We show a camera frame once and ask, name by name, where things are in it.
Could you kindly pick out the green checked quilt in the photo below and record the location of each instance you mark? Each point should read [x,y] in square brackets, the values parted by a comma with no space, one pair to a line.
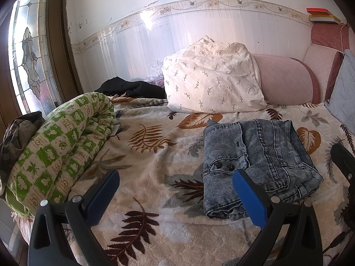
[61,149]

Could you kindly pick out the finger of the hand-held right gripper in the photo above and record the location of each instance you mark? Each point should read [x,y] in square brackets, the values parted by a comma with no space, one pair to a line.
[344,158]

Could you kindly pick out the purple plastic bag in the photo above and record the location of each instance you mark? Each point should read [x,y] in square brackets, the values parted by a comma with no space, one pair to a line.
[158,79]

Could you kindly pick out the blue denim pants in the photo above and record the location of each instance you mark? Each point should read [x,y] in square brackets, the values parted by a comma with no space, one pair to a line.
[263,149]

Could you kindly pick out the pink bolster cushion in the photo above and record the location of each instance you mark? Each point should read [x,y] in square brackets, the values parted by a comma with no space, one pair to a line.
[283,80]

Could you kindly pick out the camouflage cloth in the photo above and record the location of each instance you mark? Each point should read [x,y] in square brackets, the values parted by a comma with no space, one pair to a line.
[19,133]

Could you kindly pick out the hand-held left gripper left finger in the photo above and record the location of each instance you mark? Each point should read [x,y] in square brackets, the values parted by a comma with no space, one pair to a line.
[104,196]

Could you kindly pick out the red book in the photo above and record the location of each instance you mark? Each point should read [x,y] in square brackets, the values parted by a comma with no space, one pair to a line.
[317,10]

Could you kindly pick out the grey blue quilted pillow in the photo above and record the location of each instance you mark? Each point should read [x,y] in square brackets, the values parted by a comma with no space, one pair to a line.
[344,94]

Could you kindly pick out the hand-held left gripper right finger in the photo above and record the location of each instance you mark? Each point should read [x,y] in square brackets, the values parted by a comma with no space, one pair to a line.
[249,196]

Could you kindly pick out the stained glass wooden door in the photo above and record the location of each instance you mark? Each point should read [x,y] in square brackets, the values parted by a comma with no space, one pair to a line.
[27,47]

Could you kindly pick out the pink quilted cushion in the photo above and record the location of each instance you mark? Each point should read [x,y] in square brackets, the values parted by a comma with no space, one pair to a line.
[319,61]

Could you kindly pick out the white twig print pillow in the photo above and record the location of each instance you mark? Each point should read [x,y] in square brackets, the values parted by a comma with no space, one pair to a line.
[213,80]

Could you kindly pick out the black cloth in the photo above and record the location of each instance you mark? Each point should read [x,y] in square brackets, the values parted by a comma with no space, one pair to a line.
[130,87]

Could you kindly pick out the pink headboard cover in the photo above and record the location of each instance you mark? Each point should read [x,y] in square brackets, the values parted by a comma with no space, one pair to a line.
[327,36]

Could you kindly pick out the stack of books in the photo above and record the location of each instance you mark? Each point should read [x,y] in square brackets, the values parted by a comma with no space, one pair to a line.
[323,18]

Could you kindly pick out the leaf print blanket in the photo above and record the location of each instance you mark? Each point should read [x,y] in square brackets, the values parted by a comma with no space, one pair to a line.
[155,171]

